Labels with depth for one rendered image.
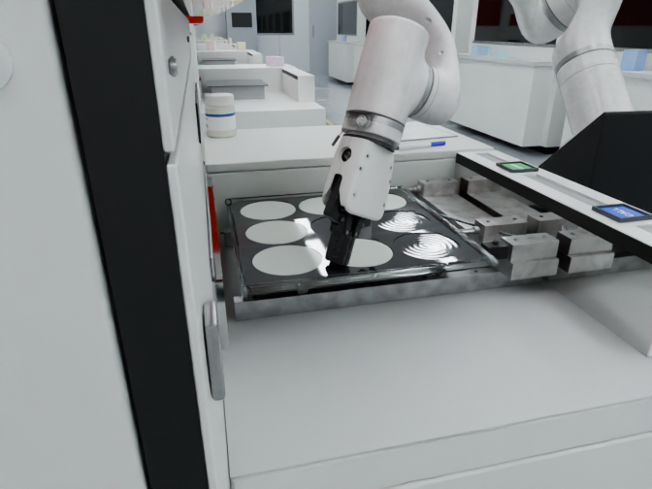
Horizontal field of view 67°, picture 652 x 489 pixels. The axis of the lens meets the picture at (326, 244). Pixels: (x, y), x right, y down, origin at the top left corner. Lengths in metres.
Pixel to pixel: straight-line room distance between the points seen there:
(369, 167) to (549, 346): 0.34
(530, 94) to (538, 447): 4.95
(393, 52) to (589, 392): 0.48
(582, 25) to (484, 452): 0.93
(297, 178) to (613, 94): 0.66
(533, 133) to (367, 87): 4.94
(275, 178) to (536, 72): 4.61
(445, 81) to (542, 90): 4.81
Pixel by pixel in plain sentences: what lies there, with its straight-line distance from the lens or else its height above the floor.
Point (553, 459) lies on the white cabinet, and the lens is 0.67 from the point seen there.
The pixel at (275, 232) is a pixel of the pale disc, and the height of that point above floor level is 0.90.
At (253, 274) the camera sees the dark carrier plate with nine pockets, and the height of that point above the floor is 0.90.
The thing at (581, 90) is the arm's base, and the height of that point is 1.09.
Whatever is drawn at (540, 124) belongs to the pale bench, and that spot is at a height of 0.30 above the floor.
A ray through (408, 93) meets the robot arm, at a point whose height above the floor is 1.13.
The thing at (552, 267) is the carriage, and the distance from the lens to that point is 0.84.
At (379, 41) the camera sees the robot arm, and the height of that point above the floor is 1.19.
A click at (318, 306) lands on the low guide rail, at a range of 0.74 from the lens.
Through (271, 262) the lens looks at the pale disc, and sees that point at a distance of 0.71.
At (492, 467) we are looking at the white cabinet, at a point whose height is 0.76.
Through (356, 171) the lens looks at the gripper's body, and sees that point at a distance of 0.65.
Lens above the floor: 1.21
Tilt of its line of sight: 24 degrees down
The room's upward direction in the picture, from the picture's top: straight up
